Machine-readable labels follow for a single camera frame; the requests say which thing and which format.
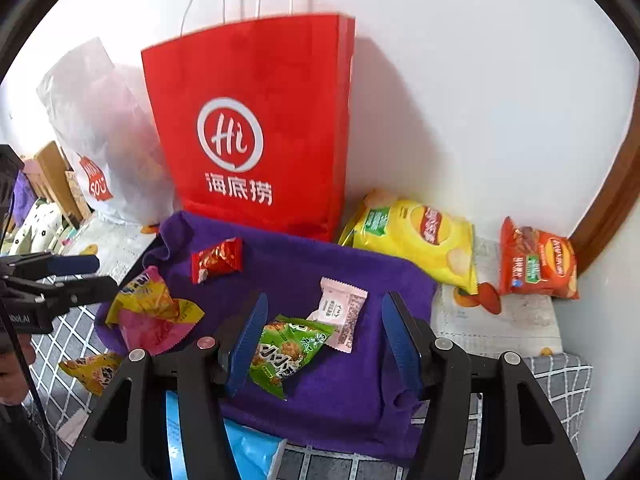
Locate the white plastic bag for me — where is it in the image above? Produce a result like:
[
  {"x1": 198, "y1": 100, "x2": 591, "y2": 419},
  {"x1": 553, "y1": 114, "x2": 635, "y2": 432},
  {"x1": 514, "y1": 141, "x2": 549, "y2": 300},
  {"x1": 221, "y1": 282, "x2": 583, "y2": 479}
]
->
[{"x1": 36, "y1": 36, "x2": 183, "y2": 226}]

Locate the purple towel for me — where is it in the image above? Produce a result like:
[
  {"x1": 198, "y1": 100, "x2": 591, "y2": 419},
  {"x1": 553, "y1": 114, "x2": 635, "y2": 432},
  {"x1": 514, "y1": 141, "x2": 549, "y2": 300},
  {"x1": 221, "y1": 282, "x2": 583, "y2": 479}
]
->
[{"x1": 95, "y1": 210, "x2": 440, "y2": 468}]

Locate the grey checked blanket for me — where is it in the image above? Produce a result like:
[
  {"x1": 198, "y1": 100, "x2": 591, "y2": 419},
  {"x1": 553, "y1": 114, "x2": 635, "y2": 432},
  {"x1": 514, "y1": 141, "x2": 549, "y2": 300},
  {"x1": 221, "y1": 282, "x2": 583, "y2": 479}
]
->
[{"x1": 25, "y1": 275, "x2": 596, "y2": 480}]

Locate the brown wooden door frame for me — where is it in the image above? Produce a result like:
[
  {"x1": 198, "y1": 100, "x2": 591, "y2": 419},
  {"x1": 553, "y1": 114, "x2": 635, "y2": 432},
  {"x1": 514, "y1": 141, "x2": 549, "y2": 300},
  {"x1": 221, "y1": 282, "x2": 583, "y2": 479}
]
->
[{"x1": 570, "y1": 125, "x2": 640, "y2": 271}]

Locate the green snack packet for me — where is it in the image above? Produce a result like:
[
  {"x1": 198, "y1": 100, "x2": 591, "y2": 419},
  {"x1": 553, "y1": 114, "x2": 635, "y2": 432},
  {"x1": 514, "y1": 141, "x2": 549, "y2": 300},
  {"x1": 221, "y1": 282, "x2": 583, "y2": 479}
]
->
[{"x1": 248, "y1": 314, "x2": 334, "y2": 401}]

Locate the yellow chips bag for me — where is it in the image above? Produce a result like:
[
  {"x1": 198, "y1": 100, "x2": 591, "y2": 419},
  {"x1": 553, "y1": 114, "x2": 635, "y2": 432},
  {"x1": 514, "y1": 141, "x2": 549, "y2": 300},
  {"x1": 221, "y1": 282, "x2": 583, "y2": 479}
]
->
[{"x1": 338, "y1": 189, "x2": 479, "y2": 296}]

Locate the orange chips bag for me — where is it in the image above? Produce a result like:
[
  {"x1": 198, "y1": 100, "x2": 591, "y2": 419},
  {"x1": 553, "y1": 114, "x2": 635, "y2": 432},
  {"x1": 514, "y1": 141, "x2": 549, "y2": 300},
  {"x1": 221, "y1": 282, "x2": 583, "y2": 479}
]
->
[{"x1": 498, "y1": 216, "x2": 580, "y2": 301}]

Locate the small pale pink packet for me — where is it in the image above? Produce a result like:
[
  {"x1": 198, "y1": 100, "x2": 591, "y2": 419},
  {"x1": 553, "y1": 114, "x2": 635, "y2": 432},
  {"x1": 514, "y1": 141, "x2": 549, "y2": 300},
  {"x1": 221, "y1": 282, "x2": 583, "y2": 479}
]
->
[{"x1": 306, "y1": 277, "x2": 369, "y2": 354}]

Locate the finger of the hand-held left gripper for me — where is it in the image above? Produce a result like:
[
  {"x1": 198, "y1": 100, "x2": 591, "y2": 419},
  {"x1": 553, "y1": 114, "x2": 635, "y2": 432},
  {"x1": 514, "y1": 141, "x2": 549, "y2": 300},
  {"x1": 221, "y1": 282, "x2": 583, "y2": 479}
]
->
[
  {"x1": 10, "y1": 253, "x2": 101, "y2": 279},
  {"x1": 45, "y1": 275, "x2": 120, "y2": 319}
]

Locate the red paper bag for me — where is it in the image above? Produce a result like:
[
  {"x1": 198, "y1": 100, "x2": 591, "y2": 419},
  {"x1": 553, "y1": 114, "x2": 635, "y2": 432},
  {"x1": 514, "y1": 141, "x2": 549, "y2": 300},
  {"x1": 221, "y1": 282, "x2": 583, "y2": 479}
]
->
[{"x1": 141, "y1": 0, "x2": 357, "y2": 243}]

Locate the white spotted cloth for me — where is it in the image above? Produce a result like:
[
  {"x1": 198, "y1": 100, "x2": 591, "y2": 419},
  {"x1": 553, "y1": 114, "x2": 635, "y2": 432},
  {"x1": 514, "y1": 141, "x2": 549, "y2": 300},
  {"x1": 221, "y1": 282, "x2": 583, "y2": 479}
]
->
[{"x1": 7, "y1": 199, "x2": 63, "y2": 256}]

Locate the blue tissue pack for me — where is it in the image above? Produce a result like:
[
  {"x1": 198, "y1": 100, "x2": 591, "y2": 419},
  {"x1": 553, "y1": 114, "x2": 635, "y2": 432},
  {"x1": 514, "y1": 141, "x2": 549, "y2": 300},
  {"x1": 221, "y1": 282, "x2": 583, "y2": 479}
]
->
[{"x1": 165, "y1": 390, "x2": 288, "y2": 480}]

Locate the patterned flat box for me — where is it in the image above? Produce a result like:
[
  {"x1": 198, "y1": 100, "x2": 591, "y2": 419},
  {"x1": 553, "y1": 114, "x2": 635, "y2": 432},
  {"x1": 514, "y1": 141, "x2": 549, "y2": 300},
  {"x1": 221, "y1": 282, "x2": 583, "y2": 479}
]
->
[{"x1": 64, "y1": 170, "x2": 94, "y2": 222}]

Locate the wooden headboard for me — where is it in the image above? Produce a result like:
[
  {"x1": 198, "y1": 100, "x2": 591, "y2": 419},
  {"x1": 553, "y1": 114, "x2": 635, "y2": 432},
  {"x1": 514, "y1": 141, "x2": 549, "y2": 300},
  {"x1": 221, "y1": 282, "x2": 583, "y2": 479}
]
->
[{"x1": 22, "y1": 141, "x2": 93, "y2": 231}]

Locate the yellow and pink snack packet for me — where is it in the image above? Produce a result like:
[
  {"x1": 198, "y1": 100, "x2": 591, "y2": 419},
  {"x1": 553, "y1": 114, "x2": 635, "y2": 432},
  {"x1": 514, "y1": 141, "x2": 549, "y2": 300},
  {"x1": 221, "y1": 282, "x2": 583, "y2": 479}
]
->
[{"x1": 105, "y1": 266, "x2": 205, "y2": 357}]

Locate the small red snack packet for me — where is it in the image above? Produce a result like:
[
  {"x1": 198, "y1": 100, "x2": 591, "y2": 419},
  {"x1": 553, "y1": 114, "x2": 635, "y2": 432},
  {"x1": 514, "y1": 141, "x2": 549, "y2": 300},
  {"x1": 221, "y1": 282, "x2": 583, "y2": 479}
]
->
[{"x1": 191, "y1": 237, "x2": 244, "y2": 284}]

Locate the person's left hand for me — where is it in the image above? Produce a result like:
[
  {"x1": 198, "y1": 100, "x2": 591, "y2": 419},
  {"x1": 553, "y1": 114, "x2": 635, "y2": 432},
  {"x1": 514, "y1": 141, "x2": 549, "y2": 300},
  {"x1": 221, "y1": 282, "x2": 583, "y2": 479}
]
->
[{"x1": 0, "y1": 334, "x2": 38, "y2": 406}]

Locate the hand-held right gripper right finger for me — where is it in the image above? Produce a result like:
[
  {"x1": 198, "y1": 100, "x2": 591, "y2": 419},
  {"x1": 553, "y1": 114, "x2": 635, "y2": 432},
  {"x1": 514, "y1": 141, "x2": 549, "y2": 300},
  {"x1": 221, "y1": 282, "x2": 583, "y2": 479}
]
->
[{"x1": 381, "y1": 290, "x2": 586, "y2": 480}]

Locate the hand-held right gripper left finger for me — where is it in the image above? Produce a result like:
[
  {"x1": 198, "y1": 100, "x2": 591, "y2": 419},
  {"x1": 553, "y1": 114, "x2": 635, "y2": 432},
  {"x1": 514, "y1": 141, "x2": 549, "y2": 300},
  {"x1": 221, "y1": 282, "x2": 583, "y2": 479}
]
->
[{"x1": 60, "y1": 291, "x2": 271, "y2": 480}]

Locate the purple plush toy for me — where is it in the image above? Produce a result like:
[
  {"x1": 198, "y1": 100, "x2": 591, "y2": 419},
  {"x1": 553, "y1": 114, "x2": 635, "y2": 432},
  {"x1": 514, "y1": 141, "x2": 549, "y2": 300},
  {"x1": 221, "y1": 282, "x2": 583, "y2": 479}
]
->
[{"x1": 12, "y1": 170, "x2": 38, "y2": 228}]

